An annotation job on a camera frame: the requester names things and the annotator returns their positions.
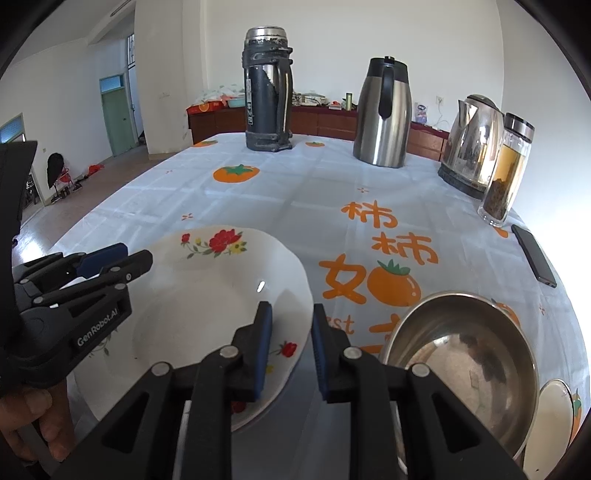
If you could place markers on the glass tea bottle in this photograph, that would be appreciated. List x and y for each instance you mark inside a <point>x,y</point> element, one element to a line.
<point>505,180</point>

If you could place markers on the dark red wooden sideboard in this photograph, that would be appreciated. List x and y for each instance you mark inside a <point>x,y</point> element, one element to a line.
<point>323,123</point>

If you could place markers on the black thermos flask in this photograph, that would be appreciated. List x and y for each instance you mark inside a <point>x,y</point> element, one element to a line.
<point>265,106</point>

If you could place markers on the red bag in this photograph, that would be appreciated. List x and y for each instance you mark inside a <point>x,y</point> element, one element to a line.
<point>95,170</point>

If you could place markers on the fluorescent light tube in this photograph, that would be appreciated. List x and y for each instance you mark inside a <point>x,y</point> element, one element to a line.
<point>122,6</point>

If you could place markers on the white plate with red flowers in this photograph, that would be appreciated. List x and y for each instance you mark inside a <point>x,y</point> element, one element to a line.
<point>194,295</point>

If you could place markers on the black jacket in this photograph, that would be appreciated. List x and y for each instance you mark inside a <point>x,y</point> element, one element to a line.
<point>55,170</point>

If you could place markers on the stainless steel electric kettle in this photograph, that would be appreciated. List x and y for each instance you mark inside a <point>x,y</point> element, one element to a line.
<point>473,147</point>

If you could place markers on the person's left hand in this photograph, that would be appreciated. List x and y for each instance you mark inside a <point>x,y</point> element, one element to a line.
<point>55,415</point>

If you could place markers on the black smartphone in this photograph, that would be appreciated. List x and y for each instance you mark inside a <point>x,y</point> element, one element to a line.
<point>535,258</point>

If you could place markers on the stainless steel bowl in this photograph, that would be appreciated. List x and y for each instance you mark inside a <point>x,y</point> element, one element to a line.
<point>461,350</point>

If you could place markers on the small green can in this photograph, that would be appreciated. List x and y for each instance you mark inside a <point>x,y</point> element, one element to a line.
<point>347,102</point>

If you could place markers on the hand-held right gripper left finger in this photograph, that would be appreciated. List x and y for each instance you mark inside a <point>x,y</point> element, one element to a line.
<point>261,350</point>

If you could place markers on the green door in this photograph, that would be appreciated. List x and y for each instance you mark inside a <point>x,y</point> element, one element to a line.
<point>117,120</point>

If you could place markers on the teal basin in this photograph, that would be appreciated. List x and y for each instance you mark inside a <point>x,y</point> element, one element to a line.
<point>236,102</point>

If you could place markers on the persimmon print tablecloth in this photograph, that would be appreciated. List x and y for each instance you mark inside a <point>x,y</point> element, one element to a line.
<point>295,207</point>

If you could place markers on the orange cardboard box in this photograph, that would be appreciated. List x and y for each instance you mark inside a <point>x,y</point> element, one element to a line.
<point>203,108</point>

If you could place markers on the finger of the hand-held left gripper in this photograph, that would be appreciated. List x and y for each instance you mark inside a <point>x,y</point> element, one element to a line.
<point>131,265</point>
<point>104,259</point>

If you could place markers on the stainless steel thermal carafe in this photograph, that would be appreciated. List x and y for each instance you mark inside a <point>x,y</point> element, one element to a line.
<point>383,134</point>

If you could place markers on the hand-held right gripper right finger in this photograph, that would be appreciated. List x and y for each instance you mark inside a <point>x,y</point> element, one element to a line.
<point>321,355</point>

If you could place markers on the white enamel bowl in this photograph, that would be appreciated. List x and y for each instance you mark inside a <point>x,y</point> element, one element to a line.
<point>554,415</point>

